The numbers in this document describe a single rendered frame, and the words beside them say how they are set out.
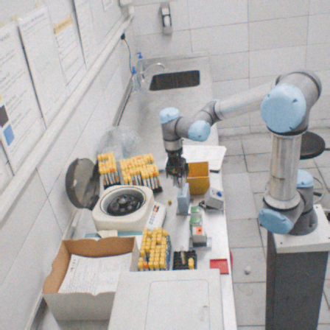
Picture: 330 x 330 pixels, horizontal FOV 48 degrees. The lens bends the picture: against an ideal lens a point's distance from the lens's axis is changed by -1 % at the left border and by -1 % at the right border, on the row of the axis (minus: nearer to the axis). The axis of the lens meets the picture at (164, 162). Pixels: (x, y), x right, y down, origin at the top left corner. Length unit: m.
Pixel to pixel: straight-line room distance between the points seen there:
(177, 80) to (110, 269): 2.22
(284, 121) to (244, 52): 2.63
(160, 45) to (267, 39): 0.97
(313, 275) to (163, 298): 0.81
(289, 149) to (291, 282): 0.69
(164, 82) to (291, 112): 2.38
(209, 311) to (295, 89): 0.60
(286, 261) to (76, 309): 0.80
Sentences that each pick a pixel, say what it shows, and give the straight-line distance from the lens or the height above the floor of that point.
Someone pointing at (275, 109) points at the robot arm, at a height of 1.50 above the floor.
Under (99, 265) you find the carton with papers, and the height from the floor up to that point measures 0.94.
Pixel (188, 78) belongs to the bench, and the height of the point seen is 0.81.
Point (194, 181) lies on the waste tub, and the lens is 1.69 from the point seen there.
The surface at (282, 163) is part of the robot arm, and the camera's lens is 1.15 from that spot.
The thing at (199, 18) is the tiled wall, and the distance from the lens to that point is 3.53.
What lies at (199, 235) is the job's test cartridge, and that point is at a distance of 1.44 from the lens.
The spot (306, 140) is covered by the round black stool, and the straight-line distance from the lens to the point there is 2.59.
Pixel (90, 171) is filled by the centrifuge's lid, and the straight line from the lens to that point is 1.69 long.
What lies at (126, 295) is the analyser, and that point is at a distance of 1.00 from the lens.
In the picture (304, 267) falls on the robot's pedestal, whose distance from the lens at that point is 1.58.
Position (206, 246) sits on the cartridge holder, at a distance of 1.47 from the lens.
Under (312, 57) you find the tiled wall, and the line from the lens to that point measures 3.79.
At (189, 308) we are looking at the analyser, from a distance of 0.95.
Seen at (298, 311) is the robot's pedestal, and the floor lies 0.48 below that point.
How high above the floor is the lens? 1.95
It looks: 32 degrees down
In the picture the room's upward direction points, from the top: 9 degrees counter-clockwise
